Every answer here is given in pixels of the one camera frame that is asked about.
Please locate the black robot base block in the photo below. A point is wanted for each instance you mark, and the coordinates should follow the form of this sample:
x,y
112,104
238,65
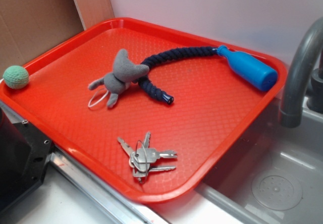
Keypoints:
x,y
25,153

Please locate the red plastic tray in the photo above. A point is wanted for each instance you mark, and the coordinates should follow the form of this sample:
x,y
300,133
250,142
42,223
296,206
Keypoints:
x,y
212,105

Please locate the grey plush elephant toy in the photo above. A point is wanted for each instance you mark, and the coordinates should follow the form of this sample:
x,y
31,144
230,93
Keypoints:
x,y
120,78

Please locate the blue plastic bottle toy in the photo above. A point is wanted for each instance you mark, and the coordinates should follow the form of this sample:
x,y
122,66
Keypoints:
x,y
255,72

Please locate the grey toy sink basin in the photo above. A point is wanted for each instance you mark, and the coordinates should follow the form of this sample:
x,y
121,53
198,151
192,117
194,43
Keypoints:
x,y
271,174

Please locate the grey toy faucet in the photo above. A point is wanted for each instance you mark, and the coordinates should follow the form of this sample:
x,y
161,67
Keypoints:
x,y
306,59

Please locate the green textured ball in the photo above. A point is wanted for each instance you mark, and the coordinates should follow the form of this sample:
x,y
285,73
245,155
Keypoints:
x,y
16,77

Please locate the dark faucet knob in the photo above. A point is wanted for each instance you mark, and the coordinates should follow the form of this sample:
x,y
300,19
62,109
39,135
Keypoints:
x,y
314,92

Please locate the brown cardboard box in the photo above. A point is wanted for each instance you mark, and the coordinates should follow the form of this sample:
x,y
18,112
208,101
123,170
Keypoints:
x,y
32,27

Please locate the silver keys on ring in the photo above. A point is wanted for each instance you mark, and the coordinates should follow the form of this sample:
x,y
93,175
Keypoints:
x,y
143,158

